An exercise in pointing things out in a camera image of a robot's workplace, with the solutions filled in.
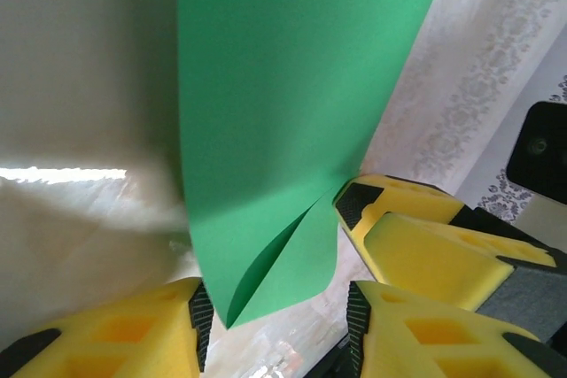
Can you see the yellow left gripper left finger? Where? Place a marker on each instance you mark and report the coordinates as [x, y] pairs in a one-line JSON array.
[[111, 342]]

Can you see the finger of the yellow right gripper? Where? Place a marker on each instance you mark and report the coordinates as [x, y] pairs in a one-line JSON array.
[[443, 258], [412, 196]]

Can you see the green paper sheet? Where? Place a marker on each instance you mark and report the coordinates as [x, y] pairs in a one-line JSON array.
[[288, 108]]

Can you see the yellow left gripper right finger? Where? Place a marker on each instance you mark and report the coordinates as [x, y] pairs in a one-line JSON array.
[[421, 347]]

